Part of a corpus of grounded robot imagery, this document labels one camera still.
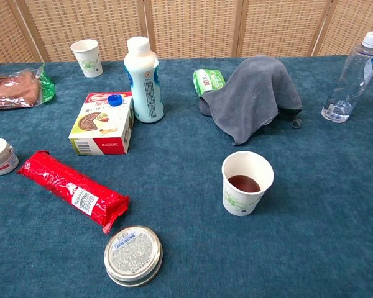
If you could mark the red white cake box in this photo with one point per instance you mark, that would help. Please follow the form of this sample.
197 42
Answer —
96 130

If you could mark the grey towel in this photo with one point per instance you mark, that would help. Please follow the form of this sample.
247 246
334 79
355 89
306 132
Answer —
255 93

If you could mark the green wet wipes pack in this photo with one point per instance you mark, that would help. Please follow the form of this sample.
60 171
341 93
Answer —
205 80

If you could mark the brown food bag green edge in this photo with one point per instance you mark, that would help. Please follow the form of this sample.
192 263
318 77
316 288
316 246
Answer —
12 90

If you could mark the blue bottle cap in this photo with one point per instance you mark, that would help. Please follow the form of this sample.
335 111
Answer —
115 100

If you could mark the wicker folding screen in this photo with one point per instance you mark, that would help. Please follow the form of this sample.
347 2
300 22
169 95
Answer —
189 28

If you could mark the red biscuit pack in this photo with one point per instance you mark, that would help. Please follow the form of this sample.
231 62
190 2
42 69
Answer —
59 180

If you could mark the white paper cup green flower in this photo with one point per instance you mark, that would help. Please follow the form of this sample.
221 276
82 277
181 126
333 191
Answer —
236 201
88 59

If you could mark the small white jar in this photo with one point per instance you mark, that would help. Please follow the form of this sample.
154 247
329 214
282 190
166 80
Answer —
0 155

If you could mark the blue carpet table cover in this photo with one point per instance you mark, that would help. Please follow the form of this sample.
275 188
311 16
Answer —
189 155

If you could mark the white milk drink bottle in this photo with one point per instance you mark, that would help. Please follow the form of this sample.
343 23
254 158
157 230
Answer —
146 93

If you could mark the round metal tin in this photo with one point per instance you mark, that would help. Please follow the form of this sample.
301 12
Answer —
132 251

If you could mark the clear water bottle white cap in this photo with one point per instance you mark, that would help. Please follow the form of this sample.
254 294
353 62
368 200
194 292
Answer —
345 90

